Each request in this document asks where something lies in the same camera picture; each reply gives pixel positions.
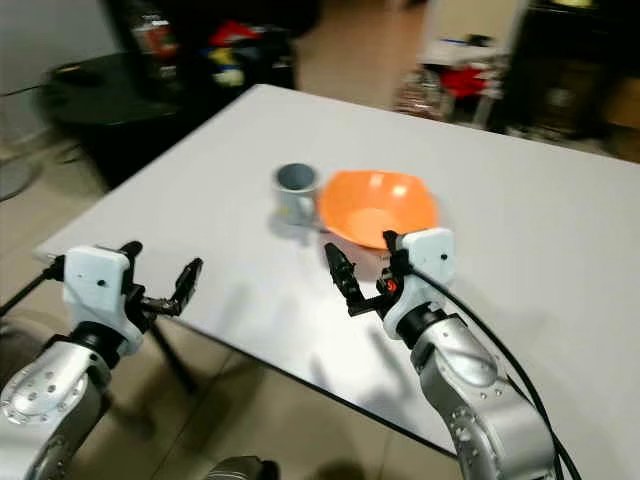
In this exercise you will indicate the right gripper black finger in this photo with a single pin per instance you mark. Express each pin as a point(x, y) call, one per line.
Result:
point(343, 273)
point(393, 243)

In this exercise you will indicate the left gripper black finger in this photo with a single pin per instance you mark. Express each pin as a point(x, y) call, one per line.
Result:
point(189, 278)
point(130, 248)

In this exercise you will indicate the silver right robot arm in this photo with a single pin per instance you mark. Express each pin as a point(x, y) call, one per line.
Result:
point(480, 400)

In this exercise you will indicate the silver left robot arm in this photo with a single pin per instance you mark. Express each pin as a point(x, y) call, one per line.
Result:
point(50, 400)

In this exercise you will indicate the orange plastic bowl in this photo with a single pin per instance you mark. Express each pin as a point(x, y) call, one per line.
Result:
point(375, 208)

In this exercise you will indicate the black table leg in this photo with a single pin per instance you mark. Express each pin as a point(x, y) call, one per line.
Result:
point(175, 358)

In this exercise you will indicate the grey mug with yellow sticker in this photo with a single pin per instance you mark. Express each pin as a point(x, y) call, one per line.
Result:
point(295, 195)

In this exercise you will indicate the grey round fan base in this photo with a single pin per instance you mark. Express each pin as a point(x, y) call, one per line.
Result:
point(15, 180)

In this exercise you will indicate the black round side table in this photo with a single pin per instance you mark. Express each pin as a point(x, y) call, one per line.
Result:
point(100, 100)

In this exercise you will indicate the red bag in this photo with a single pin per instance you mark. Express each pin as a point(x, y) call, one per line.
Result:
point(467, 80)

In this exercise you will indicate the grey robot foot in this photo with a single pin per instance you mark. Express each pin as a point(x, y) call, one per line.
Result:
point(240, 469)

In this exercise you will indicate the small white table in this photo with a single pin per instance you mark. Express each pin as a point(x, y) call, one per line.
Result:
point(452, 50)

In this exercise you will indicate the red and yellow toy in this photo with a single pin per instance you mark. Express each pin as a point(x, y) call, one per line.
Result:
point(238, 48)

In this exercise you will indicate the black cabinet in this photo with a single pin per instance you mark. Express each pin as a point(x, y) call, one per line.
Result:
point(555, 70)

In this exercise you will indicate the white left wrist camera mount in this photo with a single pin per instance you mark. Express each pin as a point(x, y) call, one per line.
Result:
point(95, 285)

